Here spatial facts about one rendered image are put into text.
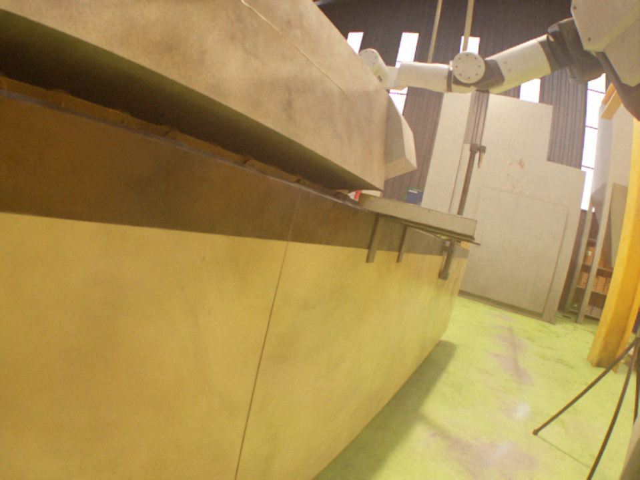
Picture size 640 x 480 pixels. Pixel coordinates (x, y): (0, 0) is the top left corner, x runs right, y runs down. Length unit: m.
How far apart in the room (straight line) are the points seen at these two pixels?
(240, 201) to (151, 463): 0.29
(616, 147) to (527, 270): 3.53
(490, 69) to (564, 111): 9.92
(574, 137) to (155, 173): 10.40
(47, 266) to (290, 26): 0.34
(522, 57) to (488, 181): 5.48
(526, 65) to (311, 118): 0.59
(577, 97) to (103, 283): 10.97
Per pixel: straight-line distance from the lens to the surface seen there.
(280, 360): 0.51
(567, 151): 10.33
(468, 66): 0.87
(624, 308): 4.13
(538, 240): 6.18
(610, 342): 4.14
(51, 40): 0.26
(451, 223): 0.61
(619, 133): 8.35
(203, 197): 0.31
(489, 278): 6.13
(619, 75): 0.72
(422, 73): 0.92
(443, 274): 1.59
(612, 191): 8.02
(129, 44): 0.26
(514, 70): 0.89
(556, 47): 0.94
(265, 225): 0.38
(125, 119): 0.34
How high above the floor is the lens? 0.74
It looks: 4 degrees down
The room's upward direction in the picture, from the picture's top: 14 degrees clockwise
